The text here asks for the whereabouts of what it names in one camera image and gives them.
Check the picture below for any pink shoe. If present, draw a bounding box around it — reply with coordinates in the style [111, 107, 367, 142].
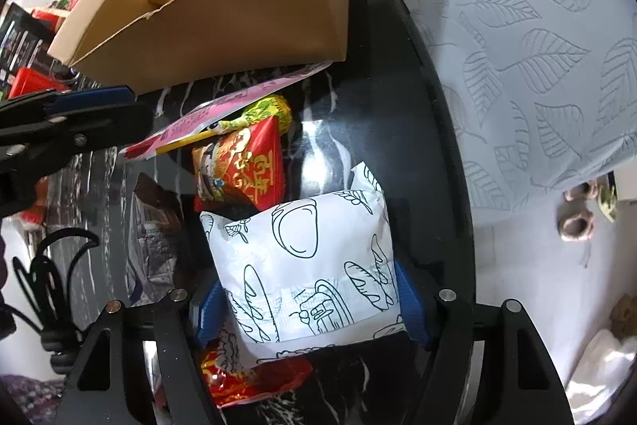
[561, 213, 596, 243]
[562, 178, 600, 203]

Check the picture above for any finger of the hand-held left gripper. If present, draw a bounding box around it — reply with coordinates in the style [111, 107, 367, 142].
[0, 86, 136, 118]
[0, 103, 153, 167]

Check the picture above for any white line-drawing bread packet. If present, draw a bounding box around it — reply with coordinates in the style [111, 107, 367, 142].
[199, 161, 406, 363]

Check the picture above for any red figure-print snack packet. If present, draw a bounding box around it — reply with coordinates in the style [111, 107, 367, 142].
[191, 115, 287, 213]

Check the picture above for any grey leaf-pattern covered chair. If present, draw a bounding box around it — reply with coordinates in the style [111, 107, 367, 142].
[438, 0, 637, 227]

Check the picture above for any white plastic bag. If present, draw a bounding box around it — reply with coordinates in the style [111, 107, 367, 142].
[567, 328, 634, 411]

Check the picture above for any green slipper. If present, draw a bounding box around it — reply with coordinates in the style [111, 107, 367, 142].
[600, 186, 618, 221]

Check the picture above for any black printed box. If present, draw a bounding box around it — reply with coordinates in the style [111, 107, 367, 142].
[0, 2, 55, 72]

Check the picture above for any cardboard box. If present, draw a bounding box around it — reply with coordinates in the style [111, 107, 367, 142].
[48, 0, 352, 96]

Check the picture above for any black cable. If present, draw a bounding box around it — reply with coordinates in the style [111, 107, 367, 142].
[12, 228, 100, 372]

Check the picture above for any brown crumpled bag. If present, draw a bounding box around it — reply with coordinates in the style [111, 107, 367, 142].
[610, 296, 637, 331]

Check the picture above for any red plastic box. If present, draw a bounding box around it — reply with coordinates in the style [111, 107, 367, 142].
[7, 67, 65, 100]

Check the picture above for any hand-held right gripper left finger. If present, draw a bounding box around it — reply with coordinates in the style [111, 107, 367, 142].
[52, 280, 231, 425]

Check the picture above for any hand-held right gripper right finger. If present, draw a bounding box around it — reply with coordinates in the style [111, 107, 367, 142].
[395, 262, 568, 425]

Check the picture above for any yellow lollipop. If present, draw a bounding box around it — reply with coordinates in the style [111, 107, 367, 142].
[156, 94, 293, 155]

